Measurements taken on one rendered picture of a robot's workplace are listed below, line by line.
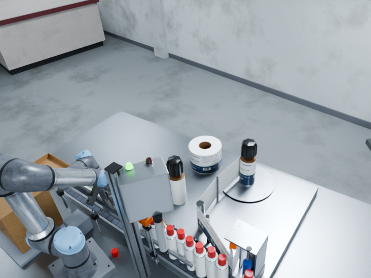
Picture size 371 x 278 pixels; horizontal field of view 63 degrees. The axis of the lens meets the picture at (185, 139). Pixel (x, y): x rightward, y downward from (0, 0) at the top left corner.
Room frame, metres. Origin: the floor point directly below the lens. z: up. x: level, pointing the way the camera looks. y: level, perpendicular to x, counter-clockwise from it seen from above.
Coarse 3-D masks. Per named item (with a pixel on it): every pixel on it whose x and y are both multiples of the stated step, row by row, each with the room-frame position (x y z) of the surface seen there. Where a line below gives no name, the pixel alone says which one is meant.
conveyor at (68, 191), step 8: (72, 192) 1.32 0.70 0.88; (88, 192) 1.31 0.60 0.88; (80, 200) 1.25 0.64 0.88; (96, 200) 1.23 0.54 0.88; (96, 208) 1.17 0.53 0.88; (104, 216) 1.11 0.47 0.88; (120, 224) 1.05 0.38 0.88; (144, 240) 0.93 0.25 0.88; (168, 256) 0.83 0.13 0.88; (176, 264) 0.79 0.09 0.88; (184, 264) 0.79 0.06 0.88; (192, 272) 0.74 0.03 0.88
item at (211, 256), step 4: (208, 248) 0.72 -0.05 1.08; (212, 248) 0.72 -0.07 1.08; (208, 252) 0.70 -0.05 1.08; (212, 252) 0.70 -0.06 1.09; (208, 256) 0.71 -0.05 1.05; (212, 256) 0.70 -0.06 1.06; (216, 256) 0.71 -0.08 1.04; (208, 260) 0.69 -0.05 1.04; (212, 260) 0.69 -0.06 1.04; (208, 264) 0.69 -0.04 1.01; (212, 264) 0.69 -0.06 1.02; (208, 268) 0.70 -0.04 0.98; (212, 268) 0.69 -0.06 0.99; (208, 272) 0.70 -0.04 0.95; (212, 272) 0.69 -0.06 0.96; (208, 276) 0.70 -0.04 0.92; (212, 276) 0.69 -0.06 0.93
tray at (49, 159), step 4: (44, 156) 1.72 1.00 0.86; (48, 156) 1.74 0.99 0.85; (52, 156) 1.72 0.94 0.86; (36, 160) 1.68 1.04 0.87; (40, 160) 1.70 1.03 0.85; (44, 160) 1.72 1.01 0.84; (48, 160) 1.71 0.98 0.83; (52, 160) 1.71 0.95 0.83; (56, 160) 1.69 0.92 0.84; (60, 160) 1.65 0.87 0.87; (44, 164) 1.67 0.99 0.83; (48, 164) 1.66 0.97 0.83; (52, 164) 1.66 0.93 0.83; (56, 164) 1.65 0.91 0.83; (60, 164) 1.65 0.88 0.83; (64, 164) 1.63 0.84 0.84; (68, 164) 1.60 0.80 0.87
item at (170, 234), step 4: (168, 228) 0.83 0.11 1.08; (172, 228) 0.83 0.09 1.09; (168, 232) 0.82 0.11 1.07; (172, 232) 0.82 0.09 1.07; (176, 232) 0.84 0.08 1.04; (168, 236) 0.82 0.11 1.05; (172, 236) 0.82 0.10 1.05; (168, 240) 0.82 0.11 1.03; (172, 240) 0.81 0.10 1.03; (168, 244) 0.82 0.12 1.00; (172, 244) 0.81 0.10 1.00; (176, 244) 0.82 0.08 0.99; (168, 248) 0.82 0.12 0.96; (172, 248) 0.81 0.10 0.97; (176, 248) 0.82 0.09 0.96; (176, 252) 0.82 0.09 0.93; (172, 256) 0.81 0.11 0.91
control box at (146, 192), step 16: (160, 160) 0.82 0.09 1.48; (128, 176) 0.76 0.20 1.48; (144, 176) 0.75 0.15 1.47; (160, 176) 0.75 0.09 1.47; (128, 192) 0.72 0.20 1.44; (144, 192) 0.73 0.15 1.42; (160, 192) 0.75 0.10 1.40; (128, 208) 0.72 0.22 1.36; (144, 208) 0.73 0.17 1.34; (160, 208) 0.74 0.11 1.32
